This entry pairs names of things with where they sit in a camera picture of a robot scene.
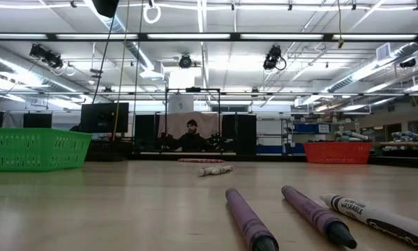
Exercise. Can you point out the red crayon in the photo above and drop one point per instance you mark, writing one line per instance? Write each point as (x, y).
(215, 160)

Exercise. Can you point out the white crayon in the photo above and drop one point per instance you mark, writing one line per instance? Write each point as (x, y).
(369, 216)
(208, 171)
(226, 168)

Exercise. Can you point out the purple crayon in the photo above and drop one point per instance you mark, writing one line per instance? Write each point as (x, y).
(247, 219)
(313, 212)

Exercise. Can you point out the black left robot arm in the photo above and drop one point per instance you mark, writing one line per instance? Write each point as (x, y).
(105, 7)

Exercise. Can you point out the small black robot arm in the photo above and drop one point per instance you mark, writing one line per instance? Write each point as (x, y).
(217, 139)

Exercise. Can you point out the beige backdrop cloth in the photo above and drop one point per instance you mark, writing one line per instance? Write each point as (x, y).
(216, 122)

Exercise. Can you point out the person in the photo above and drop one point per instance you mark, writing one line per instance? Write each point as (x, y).
(191, 141)

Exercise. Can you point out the black panel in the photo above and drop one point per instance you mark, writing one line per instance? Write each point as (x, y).
(240, 134)
(146, 132)

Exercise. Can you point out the round black ceiling fixture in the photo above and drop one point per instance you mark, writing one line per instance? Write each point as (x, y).
(185, 61)

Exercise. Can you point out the blue storage bin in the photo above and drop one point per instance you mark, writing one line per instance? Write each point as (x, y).
(306, 129)

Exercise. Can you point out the black plastic basket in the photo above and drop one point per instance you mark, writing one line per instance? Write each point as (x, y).
(107, 151)

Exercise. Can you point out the large black monitor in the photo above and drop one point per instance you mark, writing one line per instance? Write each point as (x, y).
(104, 118)

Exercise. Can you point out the red plastic basket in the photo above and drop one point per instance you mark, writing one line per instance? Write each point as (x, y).
(337, 153)

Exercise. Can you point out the small black monitor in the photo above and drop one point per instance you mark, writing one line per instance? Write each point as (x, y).
(37, 121)

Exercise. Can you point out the green plastic basket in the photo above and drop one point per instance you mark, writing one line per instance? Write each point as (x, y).
(37, 150)

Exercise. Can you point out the wooden workbench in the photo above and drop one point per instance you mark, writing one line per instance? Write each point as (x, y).
(404, 143)

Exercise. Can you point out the black station frame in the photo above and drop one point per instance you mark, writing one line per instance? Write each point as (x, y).
(193, 89)

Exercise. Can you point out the black aluminium table frame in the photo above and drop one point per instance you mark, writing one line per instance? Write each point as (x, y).
(257, 157)

